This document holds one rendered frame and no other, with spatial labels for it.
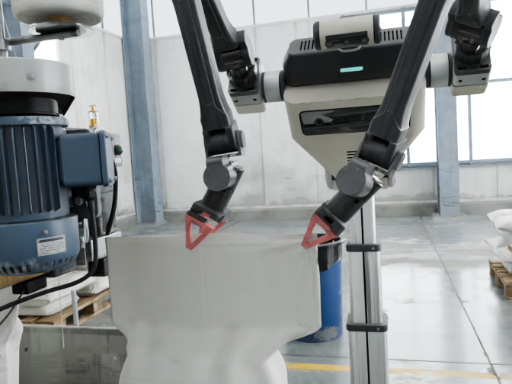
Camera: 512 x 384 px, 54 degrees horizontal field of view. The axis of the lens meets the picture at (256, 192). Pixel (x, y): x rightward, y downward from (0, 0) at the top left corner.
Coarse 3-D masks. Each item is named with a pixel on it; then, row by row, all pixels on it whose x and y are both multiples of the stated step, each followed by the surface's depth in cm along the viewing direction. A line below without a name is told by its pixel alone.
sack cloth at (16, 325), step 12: (0, 300) 125; (12, 300) 125; (0, 312) 124; (12, 312) 125; (12, 324) 125; (0, 336) 124; (12, 336) 129; (0, 348) 125; (12, 348) 130; (0, 360) 126; (12, 360) 130; (0, 372) 126; (12, 372) 130
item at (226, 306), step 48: (144, 240) 114; (192, 240) 109; (240, 240) 106; (288, 240) 105; (144, 288) 115; (192, 288) 110; (240, 288) 107; (288, 288) 106; (144, 336) 114; (192, 336) 110; (240, 336) 107; (288, 336) 106
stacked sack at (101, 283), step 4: (96, 280) 422; (100, 280) 424; (104, 280) 429; (92, 284) 418; (96, 284) 419; (100, 284) 420; (104, 284) 427; (108, 284) 432; (84, 288) 418; (88, 288) 417; (92, 288) 416; (96, 288) 417; (100, 288) 420; (104, 288) 428; (76, 292) 418; (80, 292) 417; (84, 292) 416; (88, 292) 415; (92, 292) 414; (96, 292) 417
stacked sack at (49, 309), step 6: (60, 300) 382; (66, 300) 387; (24, 306) 368; (30, 306) 367; (36, 306) 366; (42, 306) 366; (48, 306) 368; (54, 306) 373; (66, 306) 386; (18, 312) 369; (24, 312) 368; (30, 312) 366; (36, 312) 365; (42, 312) 364; (48, 312) 365; (54, 312) 372
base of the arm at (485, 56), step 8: (456, 48) 124; (464, 48) 122; (480, 48) 121; (488, 48) 122; (456, 56) 125; (464, 56) 123; (472, 56) 122; (480, 56) 122; (488, 56) 124; (456, 64) 126; (464, 64) 125; (472, 64) 124; (480, 64) 124; (488, 64) 123; (456, 72) 125; (464, 72) 125; (472, 72) 124; (480, 72) 124; (488, 72) 124
